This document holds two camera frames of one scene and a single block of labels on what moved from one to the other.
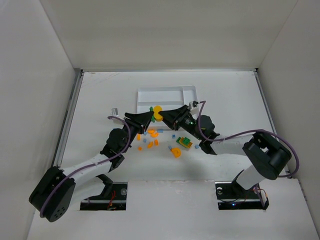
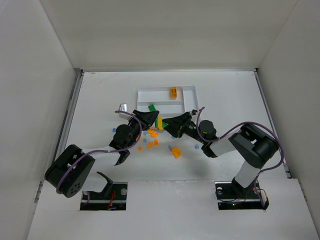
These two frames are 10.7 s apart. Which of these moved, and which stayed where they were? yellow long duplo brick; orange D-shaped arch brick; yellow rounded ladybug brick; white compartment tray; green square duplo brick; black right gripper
Moved: yellow rounded ladybug brick; yellow long duplo brick; green square duplo brick; black right gripper
Stayed: orange D-shaped arch brick; white compartment tray
